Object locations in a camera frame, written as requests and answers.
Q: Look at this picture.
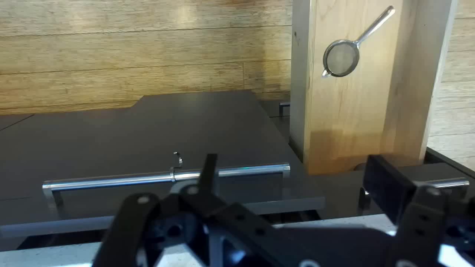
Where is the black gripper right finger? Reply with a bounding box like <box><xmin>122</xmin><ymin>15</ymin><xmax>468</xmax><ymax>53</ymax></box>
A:
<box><xmin>363</xmin><ymin>154</ymin><xmax>475</xmax><ymax>267</ymax></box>

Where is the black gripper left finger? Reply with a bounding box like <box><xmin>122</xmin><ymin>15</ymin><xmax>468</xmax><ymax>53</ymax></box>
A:
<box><xmin>93</xmin><ymin>153</ymin><xmax>280</xmax><ymax>267</ymax></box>

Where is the open wooden drawer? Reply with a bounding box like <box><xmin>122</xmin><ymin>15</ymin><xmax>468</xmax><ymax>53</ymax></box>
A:
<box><xmin>289</xmin><ymin>0</ymin><xmax>461</xmax><ymax>175</ymax></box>

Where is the dark dishwasher door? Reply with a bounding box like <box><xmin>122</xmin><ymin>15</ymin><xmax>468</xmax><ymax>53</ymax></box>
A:
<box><xmin>0</xmin><ymin>90</ymin><xmax>327</xmax><ymax>234</ymax></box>

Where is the metal mesh strainer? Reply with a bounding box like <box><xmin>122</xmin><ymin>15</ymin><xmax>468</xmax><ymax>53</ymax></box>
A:
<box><xmin>321</xmin><ymin>4</ymin><xmax>398</xmax><ymax>79</ymax></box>

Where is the long metal dishwasher handle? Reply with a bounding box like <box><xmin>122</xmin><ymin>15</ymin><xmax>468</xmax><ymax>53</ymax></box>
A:
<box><xmin>42</xmin><ymin>162</ymin><xmax>293</xmax><ymax>205</ymax></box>

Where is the short metal drawer handle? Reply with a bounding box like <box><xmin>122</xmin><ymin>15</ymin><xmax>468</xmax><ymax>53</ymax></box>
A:
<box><xmin>430</xmin><ymin>176</ymin><xmax>473</xmax><ymax>190</ymax></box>

